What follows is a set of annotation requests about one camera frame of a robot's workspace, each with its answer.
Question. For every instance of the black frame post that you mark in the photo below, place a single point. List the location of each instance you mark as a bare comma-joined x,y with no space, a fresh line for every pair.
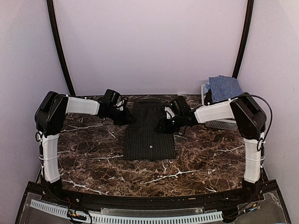
244,38
59,48

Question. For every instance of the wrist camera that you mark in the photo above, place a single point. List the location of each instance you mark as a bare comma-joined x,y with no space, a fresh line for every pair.
114,99
179,106

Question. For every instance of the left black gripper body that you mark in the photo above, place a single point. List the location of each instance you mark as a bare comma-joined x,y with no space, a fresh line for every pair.
119,118

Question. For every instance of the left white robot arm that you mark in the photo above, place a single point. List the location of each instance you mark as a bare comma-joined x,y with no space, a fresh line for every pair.
52,112

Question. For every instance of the blue checkered long sleeve shirt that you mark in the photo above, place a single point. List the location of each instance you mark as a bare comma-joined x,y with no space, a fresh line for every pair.
223,88

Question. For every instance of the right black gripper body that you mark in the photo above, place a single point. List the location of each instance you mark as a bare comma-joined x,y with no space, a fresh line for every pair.
173,126

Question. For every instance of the right black frame post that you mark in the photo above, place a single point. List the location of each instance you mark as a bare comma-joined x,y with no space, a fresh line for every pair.
244,38

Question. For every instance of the white slotted cable duct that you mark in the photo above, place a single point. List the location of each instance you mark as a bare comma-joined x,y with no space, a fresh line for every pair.
109,216

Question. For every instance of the left black frame post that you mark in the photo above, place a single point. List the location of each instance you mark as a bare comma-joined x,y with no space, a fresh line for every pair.
59,48

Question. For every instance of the white perforated plastic basket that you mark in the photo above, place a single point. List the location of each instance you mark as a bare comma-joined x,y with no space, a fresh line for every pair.
225,124

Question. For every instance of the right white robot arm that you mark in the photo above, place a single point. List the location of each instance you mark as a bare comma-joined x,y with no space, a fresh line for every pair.
244,110

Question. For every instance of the black pinstriped long sleeve shirt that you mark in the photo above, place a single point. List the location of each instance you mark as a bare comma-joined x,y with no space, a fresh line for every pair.
142,142

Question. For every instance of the light blue shirt in basket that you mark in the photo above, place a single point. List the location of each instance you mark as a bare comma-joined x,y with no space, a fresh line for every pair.
207,87

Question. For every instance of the black front table rail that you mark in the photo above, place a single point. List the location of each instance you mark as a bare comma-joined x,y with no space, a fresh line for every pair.
225,200

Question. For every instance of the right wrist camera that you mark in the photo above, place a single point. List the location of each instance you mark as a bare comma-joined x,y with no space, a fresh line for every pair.
179,106

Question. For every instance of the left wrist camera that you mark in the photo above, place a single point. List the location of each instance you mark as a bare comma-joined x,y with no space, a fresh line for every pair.
114,99

